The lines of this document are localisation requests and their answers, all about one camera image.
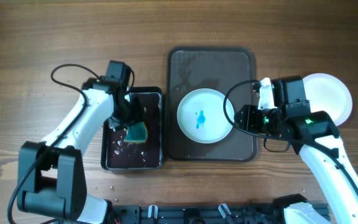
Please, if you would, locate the green and yellow sponge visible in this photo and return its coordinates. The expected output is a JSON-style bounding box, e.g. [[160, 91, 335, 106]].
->
[[124, 122, 148, 144]]

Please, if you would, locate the white plate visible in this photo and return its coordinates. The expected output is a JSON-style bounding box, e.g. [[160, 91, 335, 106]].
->
[[303, 73, 353, 126]]

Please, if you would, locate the light blue plate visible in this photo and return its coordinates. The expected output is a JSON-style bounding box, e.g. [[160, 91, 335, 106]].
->
[[177, 88, 234, 144]]

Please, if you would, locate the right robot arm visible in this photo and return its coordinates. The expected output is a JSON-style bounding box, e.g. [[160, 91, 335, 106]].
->
[[230, 73, 358, 223]]

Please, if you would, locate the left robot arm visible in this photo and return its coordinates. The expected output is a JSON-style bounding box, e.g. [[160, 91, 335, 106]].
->
[[7, 60, 148, 223]]

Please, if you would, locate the small black water tray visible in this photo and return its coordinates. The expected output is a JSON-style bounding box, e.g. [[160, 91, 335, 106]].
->
[[101, 86, 163, 171]]

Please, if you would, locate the large dark serving tray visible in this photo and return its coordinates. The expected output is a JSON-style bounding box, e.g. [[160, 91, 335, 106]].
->
[[164, 47, 259, 162]]

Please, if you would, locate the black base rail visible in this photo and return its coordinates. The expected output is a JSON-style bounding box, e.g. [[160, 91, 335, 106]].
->
[[105, 203, 285, 224]]

